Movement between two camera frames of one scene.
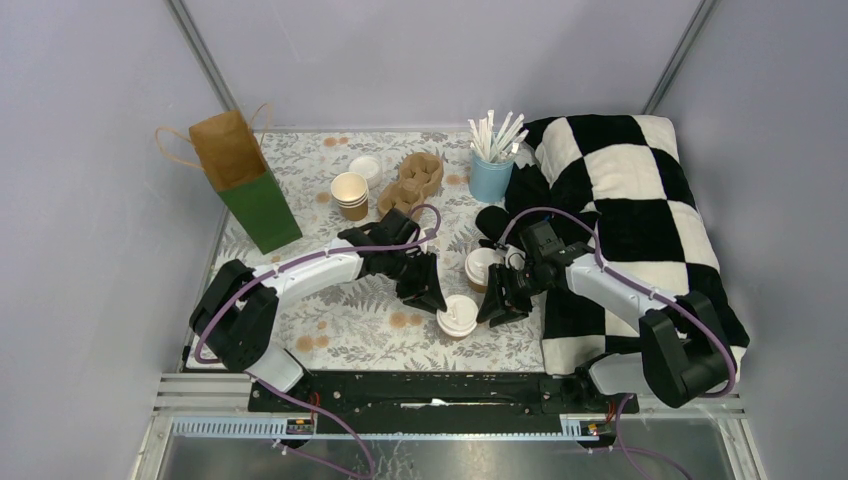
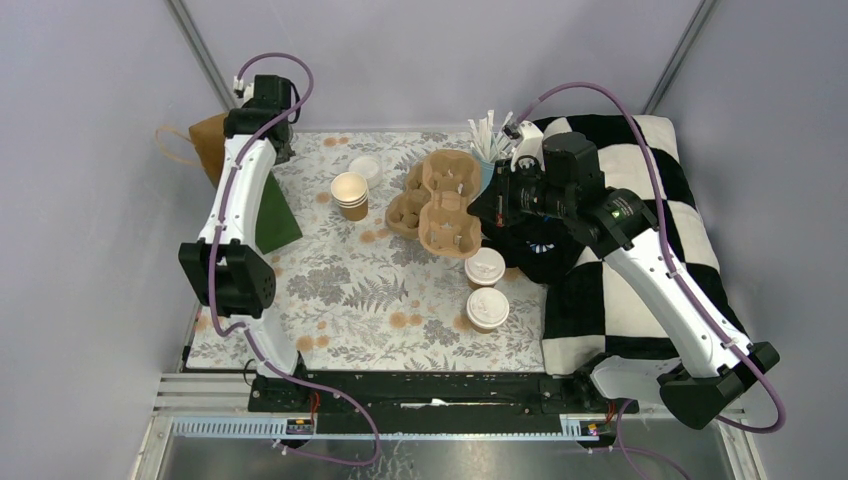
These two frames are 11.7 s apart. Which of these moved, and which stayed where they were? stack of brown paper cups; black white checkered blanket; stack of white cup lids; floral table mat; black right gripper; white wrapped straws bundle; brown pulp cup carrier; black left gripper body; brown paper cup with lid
Moved: black left gripper body; black right gripper; brown pulp cup carrier
Stayed: stack of brown paper cups; black white checkered blanket; white wrapped straws bundle; brown paper cup with lid; floral table mat; stack of white cup lids
